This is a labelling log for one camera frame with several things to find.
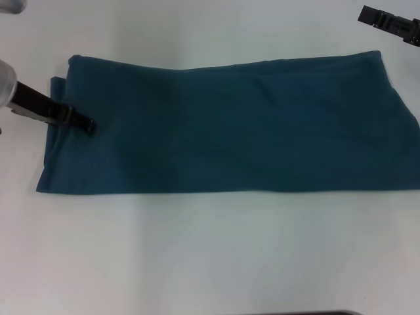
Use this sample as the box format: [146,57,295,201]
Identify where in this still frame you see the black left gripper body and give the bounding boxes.
[8,80,68,126]

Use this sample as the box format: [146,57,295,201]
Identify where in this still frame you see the teal printed t-shirt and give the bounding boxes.
[35,49,420,195]

